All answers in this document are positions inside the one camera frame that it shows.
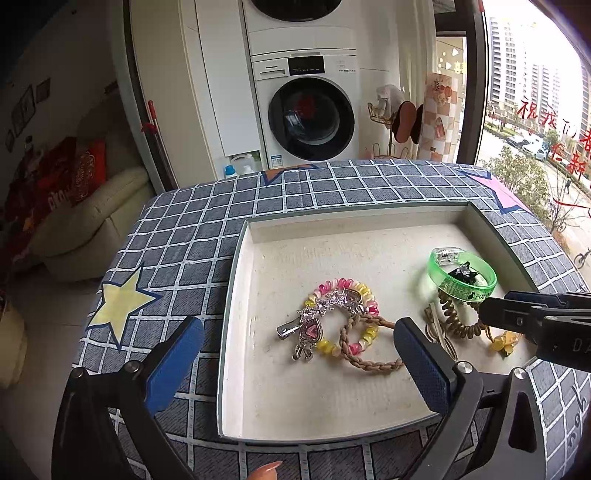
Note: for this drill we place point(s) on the brown slipper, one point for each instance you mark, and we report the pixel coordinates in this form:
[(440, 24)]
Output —
[(406, 120)]

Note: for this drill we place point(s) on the small dark wall frame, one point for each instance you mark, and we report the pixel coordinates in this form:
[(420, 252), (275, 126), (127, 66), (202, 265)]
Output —
[(9, 141), (43, 88)]

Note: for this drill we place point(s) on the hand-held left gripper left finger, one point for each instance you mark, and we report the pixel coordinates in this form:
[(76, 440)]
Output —
[(178, 360)]

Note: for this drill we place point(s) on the red window decal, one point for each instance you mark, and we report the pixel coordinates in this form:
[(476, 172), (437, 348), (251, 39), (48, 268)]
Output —
[(528, 108)]

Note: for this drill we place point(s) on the person's left hand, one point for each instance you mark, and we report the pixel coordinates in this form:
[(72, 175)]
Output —
[(265, 471)]

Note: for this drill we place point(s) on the black claw hair clip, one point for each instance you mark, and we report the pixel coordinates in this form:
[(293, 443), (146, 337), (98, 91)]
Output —
[(463, 275)]

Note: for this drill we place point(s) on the red cushion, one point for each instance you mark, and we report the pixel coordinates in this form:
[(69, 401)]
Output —
[(92, 170)]

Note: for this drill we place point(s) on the white washing machine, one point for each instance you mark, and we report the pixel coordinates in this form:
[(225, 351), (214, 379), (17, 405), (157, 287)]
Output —
[(272, 152)]

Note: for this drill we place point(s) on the cream sofa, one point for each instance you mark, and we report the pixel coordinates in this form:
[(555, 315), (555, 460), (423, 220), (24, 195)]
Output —
[(92, 221)]

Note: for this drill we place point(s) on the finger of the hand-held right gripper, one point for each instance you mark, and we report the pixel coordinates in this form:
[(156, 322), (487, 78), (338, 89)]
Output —
[(535, 299), (508, 314)]

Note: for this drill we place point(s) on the red printed blanket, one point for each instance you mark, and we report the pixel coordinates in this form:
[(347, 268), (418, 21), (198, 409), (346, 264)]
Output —
[(37, 198)]

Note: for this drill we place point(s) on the white detergent bottle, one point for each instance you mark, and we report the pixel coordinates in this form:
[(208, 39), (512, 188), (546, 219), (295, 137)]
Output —
[(247, 165)]

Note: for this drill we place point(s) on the large dark wall frame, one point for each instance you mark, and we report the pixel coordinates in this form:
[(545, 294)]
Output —
[(24, 110)]

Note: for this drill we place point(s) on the white plush slipper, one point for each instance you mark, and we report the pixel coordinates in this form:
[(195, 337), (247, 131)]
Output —
[(387, 98)]

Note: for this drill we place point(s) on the grey checkered star tablecloth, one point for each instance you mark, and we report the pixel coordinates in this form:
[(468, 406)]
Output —
[(184, 240)]

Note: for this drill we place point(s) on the rhinestone heart hair clip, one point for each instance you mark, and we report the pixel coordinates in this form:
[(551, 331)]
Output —
[(311, 330)]

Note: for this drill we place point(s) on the shallow white tray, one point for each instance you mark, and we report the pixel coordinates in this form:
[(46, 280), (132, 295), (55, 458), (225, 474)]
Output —
[(323, 406)]

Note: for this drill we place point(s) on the white dryer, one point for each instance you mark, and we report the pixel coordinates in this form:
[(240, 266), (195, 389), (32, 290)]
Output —
[(300, 34)]

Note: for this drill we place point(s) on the green translucent bangle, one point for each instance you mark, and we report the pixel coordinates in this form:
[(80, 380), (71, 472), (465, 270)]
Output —
[(436, 277)]

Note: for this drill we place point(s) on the white tall cabinet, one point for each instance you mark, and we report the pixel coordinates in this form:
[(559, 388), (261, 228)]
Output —
[(207, 92)]

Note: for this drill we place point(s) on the dark slipper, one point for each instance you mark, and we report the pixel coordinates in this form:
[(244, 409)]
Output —
[(419, 122)]

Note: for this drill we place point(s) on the beige hair clip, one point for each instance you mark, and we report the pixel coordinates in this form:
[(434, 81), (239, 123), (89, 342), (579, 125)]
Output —
[(436, 323)]

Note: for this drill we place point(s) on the dark window frame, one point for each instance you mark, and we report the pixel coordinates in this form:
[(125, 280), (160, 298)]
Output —
[(473, 69)]

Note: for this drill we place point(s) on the blue capped white bottle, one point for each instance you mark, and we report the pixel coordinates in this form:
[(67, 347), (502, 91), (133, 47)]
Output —
[(229, 171)]

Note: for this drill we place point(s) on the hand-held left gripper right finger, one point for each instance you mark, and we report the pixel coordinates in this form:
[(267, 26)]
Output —
[(422, 364)]

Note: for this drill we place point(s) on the pink checkered panel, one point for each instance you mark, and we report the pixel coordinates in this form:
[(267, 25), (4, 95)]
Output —
[(443, 115)]

